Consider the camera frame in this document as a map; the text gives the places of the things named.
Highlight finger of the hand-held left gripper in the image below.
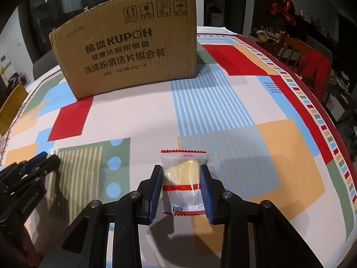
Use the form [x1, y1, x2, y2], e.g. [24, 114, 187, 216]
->
[0, 155, 61, 194]
[0, 151, 49, 182]

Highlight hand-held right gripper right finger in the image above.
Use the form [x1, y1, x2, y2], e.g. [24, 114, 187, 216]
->
[199, 164, 324, 268]

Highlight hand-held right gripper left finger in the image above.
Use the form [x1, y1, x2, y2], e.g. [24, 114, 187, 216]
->
[37, 164, 164, 268]

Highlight clear packet with yellow cake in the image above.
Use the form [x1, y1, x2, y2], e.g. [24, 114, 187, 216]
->
[160, 149, 208, 216]

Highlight printed cardboard box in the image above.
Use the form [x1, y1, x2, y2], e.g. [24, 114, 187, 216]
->
[48, 0, 198, 100]

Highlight brown woven box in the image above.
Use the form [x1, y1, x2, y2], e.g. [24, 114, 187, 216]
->
[0, 82, 29, 136]

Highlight white storage shelf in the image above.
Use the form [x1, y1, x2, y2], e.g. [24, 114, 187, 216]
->
[7, 72, 29, 86]

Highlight grey dining chair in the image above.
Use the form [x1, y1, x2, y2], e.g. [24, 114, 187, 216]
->
[33, 49, 61, 80]

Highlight dark coffee table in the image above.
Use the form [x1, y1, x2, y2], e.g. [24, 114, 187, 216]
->
[326, 72, 352, 124]

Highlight red garment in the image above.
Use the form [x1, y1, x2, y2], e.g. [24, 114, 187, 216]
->
[298, 49, 332, 104]

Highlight glass sliding door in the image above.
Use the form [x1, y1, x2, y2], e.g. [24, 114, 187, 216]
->
[27, 0, 140, 63]

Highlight low white sideboard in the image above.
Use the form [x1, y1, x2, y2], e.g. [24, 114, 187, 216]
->
[248, 27, 280, 46]

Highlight wooden chair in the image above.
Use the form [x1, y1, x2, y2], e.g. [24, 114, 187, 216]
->
[255, 30, 333, 104]

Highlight white bag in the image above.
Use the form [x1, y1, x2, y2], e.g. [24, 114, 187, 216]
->
[210, 12, 224, 27]

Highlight red foil balloons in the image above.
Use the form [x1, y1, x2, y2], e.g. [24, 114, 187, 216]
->
[270, 1, 298, 26]

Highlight dark wood cabinet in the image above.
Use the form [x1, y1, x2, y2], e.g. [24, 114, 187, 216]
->
[252, 0, 285, 32]

